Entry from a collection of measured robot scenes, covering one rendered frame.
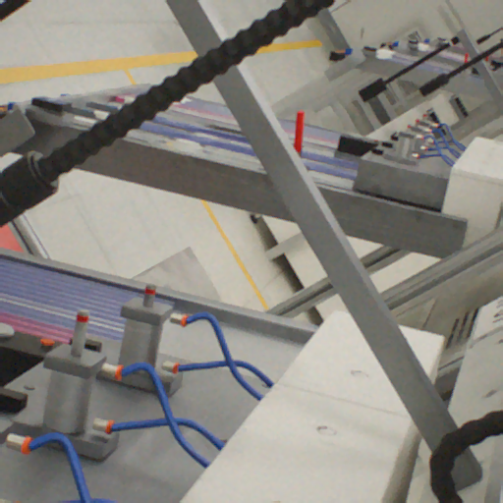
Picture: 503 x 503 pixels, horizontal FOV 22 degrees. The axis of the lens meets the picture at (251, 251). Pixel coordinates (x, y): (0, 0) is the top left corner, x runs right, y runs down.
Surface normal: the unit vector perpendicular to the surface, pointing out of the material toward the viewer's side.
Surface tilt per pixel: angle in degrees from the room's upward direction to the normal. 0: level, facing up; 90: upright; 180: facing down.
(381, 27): 90
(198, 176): 90
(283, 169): 90
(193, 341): 47
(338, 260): 90
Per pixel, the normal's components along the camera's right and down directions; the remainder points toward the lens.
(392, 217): -0.24, 0.18
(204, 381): 0.18, -0.96
